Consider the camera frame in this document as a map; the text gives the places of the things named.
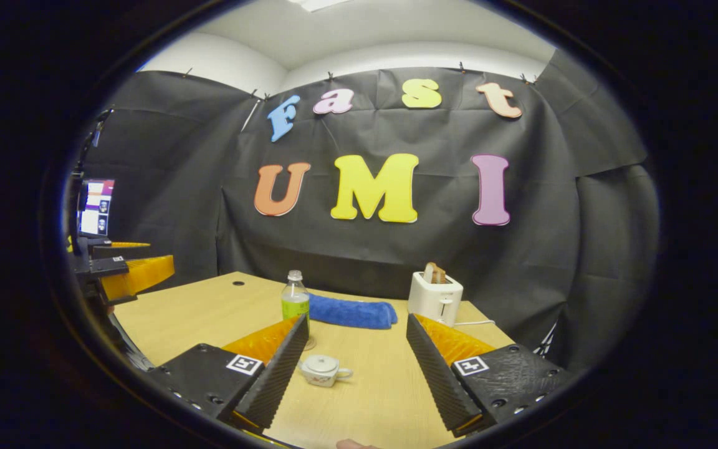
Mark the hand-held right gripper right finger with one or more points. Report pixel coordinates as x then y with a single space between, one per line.
440 380

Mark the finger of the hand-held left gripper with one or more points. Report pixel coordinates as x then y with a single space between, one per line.
138 277
116 251

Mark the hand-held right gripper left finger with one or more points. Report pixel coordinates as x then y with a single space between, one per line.
275 380

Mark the white teacup lid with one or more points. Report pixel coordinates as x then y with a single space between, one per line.
320 363

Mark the round wooden coaster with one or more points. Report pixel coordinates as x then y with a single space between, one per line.
311 343

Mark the green label water bottle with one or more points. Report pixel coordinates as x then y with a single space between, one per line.
295 305

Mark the computer monitor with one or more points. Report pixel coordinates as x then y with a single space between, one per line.
97 209

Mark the white toaster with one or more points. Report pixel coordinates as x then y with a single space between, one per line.
434 302

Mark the brown toast slice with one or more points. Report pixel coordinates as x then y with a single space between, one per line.
429 273
440 275

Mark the blue towel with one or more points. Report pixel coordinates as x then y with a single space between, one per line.
359 313

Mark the ceiling light panel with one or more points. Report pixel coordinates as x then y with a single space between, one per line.
318 3

